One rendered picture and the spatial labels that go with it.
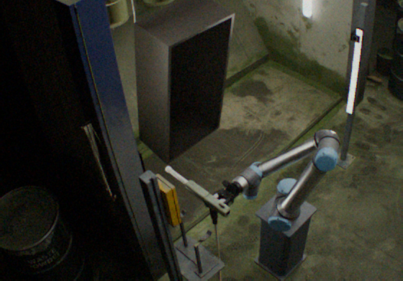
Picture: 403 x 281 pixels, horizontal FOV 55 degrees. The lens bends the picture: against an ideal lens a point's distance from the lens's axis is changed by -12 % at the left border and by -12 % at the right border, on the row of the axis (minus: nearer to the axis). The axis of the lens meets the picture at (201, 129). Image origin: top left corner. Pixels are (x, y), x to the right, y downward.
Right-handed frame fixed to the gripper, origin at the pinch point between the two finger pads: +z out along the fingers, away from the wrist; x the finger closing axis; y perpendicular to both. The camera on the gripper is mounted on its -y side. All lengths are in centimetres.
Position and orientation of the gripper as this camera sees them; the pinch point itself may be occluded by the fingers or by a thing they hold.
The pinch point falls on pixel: (210, 205)
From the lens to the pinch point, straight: 232.1
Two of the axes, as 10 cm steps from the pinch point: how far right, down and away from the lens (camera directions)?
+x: -6.9, -4.4, 5.8
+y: 0.8, 7.5, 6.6
